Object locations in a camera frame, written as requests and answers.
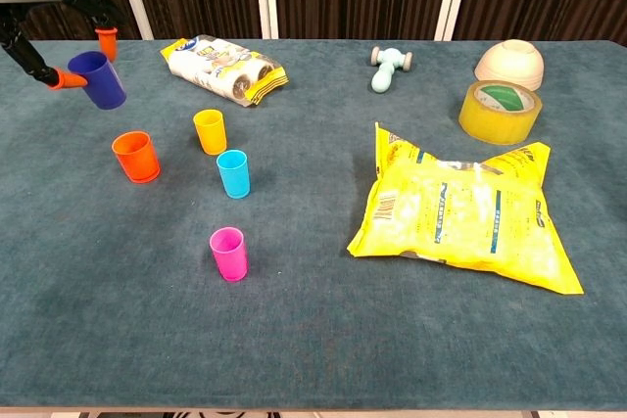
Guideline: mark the dark blue plastic cup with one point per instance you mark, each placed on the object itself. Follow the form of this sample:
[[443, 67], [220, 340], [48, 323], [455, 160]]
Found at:
[[100, 82]]

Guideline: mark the yellow plastic cup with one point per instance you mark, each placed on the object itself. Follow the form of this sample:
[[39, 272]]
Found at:
[[210, 134]]

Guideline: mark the light blue plastic cup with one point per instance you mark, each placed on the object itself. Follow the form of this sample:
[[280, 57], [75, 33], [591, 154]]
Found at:
[[233, 178]]

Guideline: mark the pink plastic cup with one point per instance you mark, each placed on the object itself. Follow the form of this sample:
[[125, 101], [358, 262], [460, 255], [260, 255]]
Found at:
[[229, 256]]

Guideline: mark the orange plastic cup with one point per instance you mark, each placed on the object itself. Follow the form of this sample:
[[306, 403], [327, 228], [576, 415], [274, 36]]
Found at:
[[136, 158]]

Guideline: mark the white yellow cookie package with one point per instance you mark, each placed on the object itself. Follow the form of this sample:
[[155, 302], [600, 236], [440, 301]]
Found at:
[[225, 70]]

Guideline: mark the light blue toy hammer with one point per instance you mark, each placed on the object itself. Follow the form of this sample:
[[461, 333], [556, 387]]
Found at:
[[387, 70]]

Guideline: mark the teal felt table cloth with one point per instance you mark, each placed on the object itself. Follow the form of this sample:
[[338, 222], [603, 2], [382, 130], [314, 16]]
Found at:
[[313, 339]]

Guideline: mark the clear packing tape roll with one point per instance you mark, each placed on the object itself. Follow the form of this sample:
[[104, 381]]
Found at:
[[495, 119]]

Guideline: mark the beige upturned bowl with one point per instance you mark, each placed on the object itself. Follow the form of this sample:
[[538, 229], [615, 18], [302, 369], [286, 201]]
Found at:
[[509, 65]]

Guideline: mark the yellow snack bag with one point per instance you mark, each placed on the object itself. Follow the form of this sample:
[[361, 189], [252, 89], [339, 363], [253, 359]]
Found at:
[[460, 212]]

